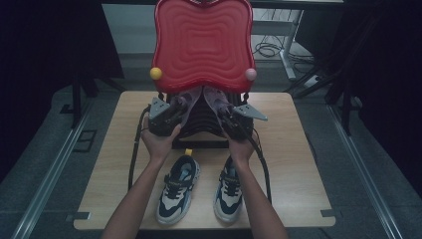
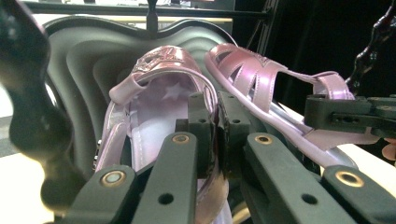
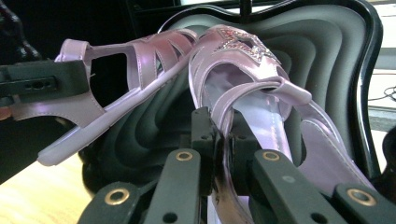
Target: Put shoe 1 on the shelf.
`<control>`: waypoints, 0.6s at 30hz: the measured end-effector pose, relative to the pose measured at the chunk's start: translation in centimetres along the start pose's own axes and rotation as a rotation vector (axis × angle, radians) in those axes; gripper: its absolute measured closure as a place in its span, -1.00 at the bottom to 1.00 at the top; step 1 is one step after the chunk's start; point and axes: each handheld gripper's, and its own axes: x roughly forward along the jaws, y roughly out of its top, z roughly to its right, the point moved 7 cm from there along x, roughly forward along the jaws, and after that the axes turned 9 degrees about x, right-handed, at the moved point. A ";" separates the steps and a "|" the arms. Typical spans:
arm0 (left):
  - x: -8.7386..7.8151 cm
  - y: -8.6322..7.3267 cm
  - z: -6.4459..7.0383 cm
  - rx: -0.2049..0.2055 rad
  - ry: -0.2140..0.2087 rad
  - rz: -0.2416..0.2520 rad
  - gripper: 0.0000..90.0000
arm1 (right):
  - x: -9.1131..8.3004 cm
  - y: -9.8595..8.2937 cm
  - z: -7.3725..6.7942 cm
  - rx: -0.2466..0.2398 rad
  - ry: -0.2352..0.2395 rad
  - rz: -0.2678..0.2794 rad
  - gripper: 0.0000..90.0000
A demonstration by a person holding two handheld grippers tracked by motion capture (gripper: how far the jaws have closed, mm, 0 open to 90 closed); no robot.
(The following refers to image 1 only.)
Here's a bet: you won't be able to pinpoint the person's right hand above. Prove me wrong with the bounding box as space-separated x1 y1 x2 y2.
222 130 257 167

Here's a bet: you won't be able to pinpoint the person's left hand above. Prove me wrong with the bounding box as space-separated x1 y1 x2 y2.
140 117 182 163

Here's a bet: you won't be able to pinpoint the white metal desk stand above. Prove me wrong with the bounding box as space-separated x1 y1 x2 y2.
252 9 305 81

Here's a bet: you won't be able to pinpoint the black floor cables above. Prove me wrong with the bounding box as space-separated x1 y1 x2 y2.
253 33 315 64

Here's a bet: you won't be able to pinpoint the black curtain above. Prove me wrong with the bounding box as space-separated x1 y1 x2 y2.
0 0 124 182
295 0 422 197

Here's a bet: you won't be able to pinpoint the navy and white sneaker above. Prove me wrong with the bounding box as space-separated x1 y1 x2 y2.
213 155 245 224
155 148 201 226

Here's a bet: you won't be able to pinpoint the purple shoe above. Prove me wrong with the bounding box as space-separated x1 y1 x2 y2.
202 85 235 127
170 87 203 128

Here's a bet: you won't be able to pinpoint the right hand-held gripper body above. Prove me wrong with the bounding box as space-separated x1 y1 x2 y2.
221 104 269 140

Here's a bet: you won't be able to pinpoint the aluminium floor rail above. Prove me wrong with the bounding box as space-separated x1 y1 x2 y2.
326 104 404 239
11 99 94 239

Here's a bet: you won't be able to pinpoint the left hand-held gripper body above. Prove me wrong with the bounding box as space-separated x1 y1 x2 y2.
147 97 187 137

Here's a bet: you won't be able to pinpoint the black tripod stand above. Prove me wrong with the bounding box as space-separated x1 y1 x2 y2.
61 66 125 128
285 66 362 135

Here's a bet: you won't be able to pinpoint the left hand-held gripper cable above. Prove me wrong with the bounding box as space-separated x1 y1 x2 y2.
127 105 152 192

